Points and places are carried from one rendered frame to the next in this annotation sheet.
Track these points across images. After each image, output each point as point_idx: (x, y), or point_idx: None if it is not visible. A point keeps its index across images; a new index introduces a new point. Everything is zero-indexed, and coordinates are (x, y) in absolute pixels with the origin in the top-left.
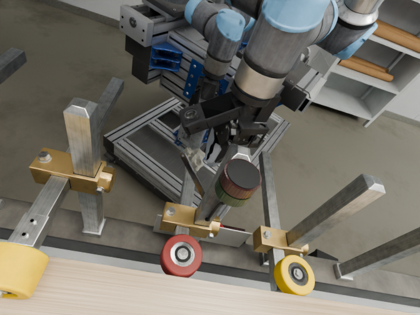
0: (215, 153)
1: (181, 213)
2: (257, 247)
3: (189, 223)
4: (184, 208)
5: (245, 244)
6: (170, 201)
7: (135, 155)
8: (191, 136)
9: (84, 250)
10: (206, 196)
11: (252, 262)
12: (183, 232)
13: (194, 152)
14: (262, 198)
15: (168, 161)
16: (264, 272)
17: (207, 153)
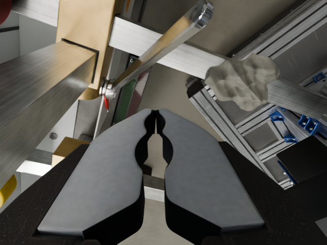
0: (103, 165)
1: (87, 12)
2: (61, 144)
3: (62, 26)
4: (101, 24)
5: (109, 125)
6: (236, 51)
7: (322, 9)
8: (308, 91)
9: None
10: (23, 73)
11: (84, 126)
12: (48, 10)
13: (259, 88)
14: (147, 175)
15: (293, 58)
16: (73, 136)
17: (166, 123)
